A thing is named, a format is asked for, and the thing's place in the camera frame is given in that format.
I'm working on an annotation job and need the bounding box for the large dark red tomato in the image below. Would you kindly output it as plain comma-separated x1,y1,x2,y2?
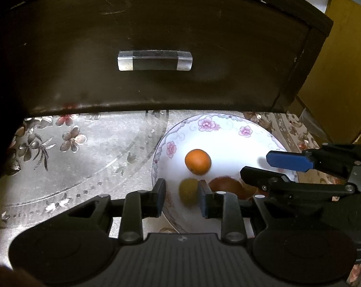
208,176,244,200

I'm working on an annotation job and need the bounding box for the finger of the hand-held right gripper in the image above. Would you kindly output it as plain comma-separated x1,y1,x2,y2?
266,143,361,180
240,166,358,205

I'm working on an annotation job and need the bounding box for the dark wooden drawer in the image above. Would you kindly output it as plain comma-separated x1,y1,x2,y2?
0,0,334,118

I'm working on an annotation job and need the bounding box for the small yellow round fruit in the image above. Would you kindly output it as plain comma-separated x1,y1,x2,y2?
179,178,201,207

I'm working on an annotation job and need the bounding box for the clear drawer handle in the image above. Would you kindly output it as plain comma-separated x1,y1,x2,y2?
117,50,193,72

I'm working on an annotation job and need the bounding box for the white floral plate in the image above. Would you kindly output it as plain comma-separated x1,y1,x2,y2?
151,113,299,234

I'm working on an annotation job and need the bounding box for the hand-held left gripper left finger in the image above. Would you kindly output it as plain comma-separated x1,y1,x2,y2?
66,178,167,244

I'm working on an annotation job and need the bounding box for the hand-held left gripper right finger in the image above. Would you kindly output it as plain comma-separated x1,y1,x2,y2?
198,180,289,244

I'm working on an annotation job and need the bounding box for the yellow wooden door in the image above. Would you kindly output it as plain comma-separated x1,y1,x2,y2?
296,0,361,144

